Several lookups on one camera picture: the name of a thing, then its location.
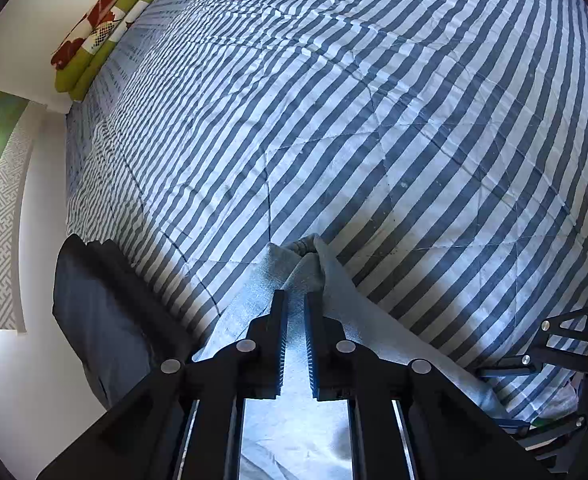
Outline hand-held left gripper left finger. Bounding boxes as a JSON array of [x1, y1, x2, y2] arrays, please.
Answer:
[[36, 289, 290, 480]]

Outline green floral folded blanket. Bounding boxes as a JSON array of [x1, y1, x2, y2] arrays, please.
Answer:
[[50, 0, 190, 102]]

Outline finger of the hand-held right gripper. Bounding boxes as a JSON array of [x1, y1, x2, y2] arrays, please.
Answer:
[[496, 411, 588, 461], [475, 300, 588, 380]]

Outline folded shiny black pants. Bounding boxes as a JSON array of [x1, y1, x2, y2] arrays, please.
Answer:
[[51, 234, 155, 406]]

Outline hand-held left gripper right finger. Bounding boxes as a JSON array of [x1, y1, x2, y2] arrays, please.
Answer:
[[303, 291, 550, 480]]

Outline blue white striped blanket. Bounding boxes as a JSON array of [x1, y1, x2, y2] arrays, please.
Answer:
[[64, 0, 588, 421]]

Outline light blue jeans pants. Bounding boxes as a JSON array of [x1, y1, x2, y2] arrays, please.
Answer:
[[194, 234, 520, 480]]

